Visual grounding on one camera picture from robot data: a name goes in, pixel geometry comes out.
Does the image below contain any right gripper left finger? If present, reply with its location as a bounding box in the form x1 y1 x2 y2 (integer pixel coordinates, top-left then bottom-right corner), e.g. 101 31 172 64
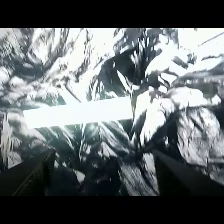
0 148 57 197

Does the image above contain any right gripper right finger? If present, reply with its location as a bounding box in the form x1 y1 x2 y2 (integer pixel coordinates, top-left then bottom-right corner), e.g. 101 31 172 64
152 149 224 197

